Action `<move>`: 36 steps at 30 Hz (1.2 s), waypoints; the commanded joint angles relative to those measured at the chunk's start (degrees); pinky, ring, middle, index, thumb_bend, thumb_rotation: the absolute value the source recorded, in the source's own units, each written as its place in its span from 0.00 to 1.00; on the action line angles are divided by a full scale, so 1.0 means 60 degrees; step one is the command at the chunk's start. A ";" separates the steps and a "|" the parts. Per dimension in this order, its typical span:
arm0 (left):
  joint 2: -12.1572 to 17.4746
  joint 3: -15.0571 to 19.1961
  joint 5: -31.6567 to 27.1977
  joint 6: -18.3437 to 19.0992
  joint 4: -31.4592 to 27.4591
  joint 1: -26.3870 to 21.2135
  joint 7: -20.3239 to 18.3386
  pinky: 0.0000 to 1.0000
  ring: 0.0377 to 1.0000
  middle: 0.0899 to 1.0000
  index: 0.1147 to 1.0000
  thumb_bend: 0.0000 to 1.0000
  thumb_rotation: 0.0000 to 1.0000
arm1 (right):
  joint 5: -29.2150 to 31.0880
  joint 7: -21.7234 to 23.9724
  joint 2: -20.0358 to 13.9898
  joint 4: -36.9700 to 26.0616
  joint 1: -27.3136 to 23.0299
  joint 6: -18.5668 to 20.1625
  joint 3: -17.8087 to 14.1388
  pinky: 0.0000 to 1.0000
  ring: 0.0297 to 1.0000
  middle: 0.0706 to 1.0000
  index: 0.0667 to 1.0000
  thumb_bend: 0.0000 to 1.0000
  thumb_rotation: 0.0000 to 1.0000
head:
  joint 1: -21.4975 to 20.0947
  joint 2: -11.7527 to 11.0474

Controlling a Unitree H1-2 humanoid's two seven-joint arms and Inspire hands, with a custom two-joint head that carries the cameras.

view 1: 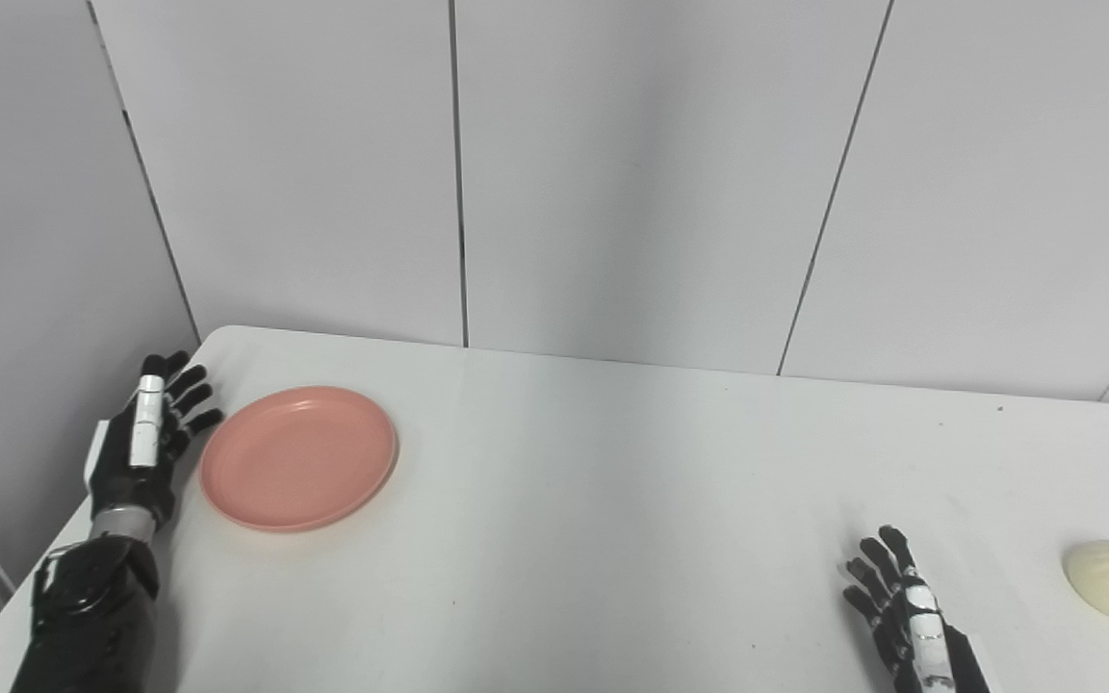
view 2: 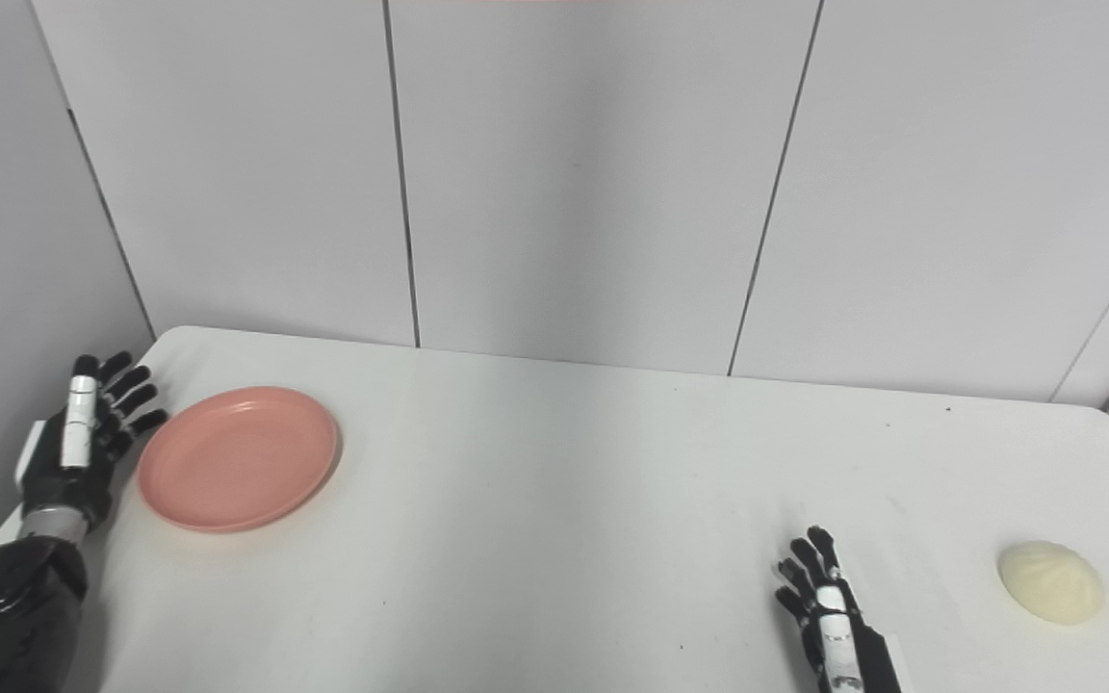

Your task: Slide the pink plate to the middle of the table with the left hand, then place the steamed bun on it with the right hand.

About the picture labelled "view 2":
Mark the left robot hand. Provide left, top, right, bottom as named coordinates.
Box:
left=17, top=351, right=169, bottom=533

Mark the pink round plate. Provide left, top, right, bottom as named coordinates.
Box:
left=138, top=386, right=341, bottom=534

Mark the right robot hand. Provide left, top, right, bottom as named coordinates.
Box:
left=774, top=526, right=904, bottom=693

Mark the white steamed bun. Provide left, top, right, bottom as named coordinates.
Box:
left=997, top=540, right=1106, bottom=627

